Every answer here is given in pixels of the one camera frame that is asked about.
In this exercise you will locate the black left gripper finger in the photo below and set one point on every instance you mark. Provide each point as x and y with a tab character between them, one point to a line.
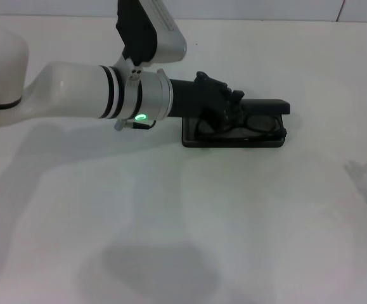
234	96
232	115

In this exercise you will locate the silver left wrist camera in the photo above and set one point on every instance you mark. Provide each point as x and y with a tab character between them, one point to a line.
167	41

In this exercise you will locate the black glasses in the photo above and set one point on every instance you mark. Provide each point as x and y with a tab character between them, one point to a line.
262	123

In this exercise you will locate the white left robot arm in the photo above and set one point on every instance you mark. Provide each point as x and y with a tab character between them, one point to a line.
75	92

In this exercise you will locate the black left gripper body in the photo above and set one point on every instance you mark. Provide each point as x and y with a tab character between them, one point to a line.
186	98

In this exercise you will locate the black glasses case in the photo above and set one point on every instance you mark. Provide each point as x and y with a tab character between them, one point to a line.
234	142

